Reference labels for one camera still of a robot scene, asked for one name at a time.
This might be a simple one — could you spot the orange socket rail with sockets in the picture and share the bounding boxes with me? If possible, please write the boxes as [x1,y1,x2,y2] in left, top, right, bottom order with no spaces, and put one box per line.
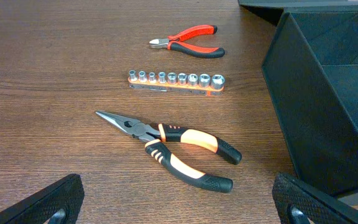
[128,70,226,96]

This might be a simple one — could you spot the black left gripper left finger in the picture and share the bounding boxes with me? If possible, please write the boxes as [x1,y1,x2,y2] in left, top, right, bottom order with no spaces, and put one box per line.
[0,174,85,223]

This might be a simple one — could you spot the red black diagonal cutters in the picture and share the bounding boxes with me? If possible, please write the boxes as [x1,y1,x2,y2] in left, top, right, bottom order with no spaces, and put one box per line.
[149,24,226,59]

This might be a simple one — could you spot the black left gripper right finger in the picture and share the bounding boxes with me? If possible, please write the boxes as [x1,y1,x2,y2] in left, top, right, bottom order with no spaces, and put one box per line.
[272,173,358,224]

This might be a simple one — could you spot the orange black needle-nose pliers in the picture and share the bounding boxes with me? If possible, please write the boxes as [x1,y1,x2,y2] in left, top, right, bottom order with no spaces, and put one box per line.
[95,110,242,194]

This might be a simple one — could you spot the black open storage box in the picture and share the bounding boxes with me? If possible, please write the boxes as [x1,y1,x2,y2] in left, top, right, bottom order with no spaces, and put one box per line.
[240,1,358,205]

